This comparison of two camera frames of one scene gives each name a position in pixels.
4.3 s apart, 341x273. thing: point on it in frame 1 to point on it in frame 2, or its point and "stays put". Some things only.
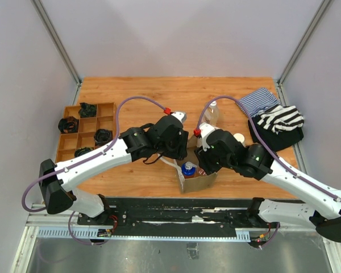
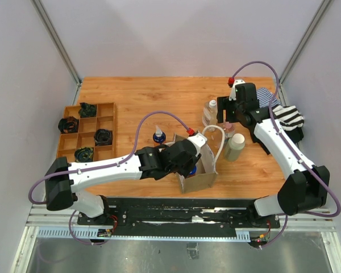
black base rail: (159, 214) stays put
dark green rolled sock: (87, 110) stays put
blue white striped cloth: (258, 100) stays put
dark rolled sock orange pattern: (69, 124) stays put
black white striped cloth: (281, 119) stays put
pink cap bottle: (200, 172) to (229, 130)
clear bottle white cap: (211, 114) stays put
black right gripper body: (211, 162) to (232, 110)
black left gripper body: (175, 149) to (185, 169)
